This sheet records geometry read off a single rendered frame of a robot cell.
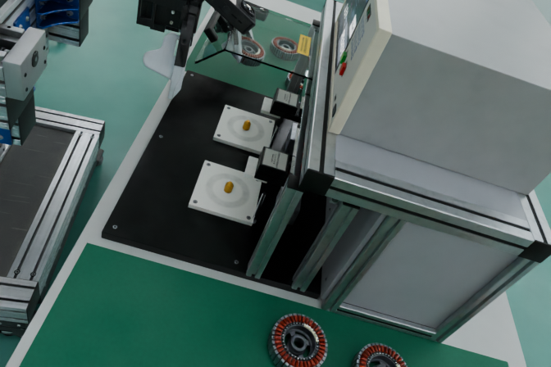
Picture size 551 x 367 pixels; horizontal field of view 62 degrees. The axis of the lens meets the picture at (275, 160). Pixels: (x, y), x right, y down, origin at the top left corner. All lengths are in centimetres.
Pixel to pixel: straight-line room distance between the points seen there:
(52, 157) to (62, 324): 108
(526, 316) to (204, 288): 185
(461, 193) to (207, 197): 54
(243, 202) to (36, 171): 98
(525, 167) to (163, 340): 71
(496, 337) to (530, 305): 138
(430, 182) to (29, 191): 138
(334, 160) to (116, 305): 49
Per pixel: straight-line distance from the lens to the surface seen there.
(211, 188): 109
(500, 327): 126
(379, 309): 104
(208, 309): 95
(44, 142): 197
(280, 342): 92
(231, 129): 125
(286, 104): 117
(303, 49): 112
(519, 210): 91
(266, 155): 100
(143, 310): 93
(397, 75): 75
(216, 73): 150
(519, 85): 79
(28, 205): 177
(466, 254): 90
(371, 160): 79
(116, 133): 232
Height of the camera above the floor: 158
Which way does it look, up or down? 41 degrees down
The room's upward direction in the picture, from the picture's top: 23 degrees clockwise
